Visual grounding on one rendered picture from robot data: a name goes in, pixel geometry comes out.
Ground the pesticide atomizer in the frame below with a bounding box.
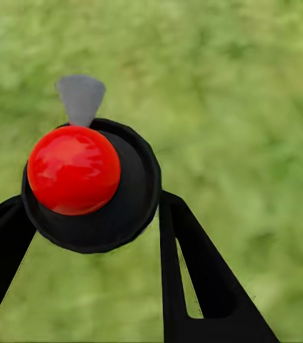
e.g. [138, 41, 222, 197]
[21, 74, 163, 254]

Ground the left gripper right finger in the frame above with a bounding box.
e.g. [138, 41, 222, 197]
[157, 190, 280, 343]

